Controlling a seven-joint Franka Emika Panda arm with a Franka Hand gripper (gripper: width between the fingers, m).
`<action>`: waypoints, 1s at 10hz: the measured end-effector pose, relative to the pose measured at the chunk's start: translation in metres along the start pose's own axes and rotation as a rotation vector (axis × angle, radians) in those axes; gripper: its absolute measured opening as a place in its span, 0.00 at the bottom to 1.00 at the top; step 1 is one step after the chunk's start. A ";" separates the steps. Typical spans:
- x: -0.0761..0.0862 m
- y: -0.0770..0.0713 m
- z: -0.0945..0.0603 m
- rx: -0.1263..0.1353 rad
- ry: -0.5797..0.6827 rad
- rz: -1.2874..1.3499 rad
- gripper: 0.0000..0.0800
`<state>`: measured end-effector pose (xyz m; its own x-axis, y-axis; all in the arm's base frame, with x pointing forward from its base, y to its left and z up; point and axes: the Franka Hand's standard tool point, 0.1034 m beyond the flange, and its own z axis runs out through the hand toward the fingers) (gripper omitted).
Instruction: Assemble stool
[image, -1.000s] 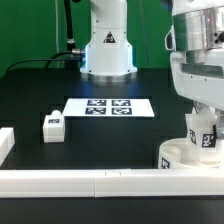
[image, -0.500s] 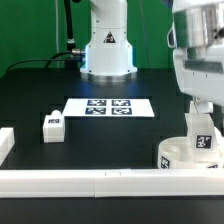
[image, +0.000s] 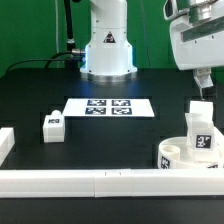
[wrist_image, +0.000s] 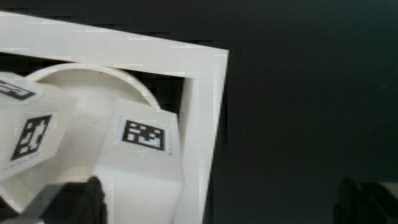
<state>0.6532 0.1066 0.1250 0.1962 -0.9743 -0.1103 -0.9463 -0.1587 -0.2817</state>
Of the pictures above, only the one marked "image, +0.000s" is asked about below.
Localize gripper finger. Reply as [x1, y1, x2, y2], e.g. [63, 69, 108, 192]
[193, 67, 214, 100]

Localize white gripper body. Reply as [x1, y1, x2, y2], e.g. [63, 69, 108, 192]
[170, 15, 224, 70]

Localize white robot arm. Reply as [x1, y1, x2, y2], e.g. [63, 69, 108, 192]
[80, 0, 224, 98]

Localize white marker sheet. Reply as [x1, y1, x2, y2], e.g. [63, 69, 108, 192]
[63, 98, 154, 117]

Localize white U-shaped fence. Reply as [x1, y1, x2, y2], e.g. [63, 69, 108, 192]
[0, 126, 224, 199]

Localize black vertical hose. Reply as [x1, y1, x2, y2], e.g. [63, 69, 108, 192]
[63, 0, 76, 53]

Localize black cable on table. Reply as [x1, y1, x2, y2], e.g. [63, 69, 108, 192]
[4, 48, 87, 76]

